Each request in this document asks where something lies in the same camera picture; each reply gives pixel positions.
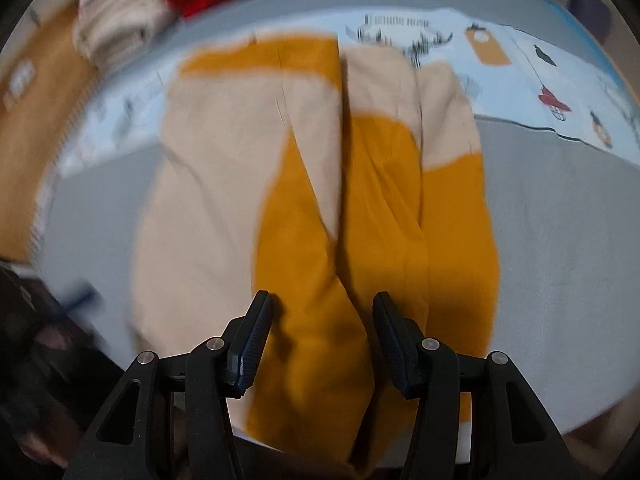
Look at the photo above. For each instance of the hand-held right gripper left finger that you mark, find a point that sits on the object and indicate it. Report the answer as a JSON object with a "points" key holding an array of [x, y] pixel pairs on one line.
{"points": [[250, 347]]}

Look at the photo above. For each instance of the grey bed sheet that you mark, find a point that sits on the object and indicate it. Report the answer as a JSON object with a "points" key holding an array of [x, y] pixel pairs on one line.
{"points": [[550, 235]]}

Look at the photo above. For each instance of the light blue printed blanket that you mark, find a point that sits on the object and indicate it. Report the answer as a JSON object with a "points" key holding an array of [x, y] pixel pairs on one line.
{"points": [[515, 75]]}

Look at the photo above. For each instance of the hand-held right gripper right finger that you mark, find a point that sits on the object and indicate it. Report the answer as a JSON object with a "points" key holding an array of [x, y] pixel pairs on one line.
{"points": [[395, 347]]}

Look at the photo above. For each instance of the purple cushion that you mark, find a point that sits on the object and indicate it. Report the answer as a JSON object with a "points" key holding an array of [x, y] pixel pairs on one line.
{"points": [[590, 10]]}

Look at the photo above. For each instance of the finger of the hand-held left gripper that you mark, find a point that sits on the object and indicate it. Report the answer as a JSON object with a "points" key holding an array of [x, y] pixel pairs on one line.
{"points": [[82, 300]]}

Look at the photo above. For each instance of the beige striped clothes pile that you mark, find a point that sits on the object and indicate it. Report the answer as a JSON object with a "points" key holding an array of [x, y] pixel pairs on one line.
{"points": [[120, 25]]}

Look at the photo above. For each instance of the beige and orange pants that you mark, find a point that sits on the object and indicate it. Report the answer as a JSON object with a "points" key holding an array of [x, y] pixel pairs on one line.
{"points": [[310, 210]]}

